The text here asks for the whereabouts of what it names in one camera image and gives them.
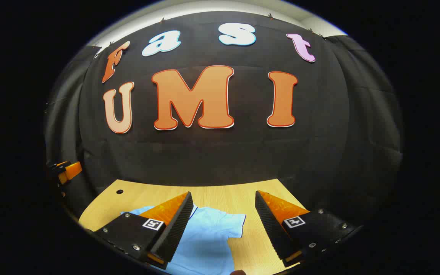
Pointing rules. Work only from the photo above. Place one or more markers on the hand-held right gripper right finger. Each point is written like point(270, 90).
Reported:
point(271, 225)

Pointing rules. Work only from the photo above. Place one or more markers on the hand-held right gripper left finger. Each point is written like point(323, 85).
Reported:
point(174, 229)

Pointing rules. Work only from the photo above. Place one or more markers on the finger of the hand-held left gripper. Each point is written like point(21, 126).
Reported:
point(71, 170)

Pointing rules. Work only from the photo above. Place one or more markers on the light blue T-shirt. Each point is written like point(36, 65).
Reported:
point(208, 236)

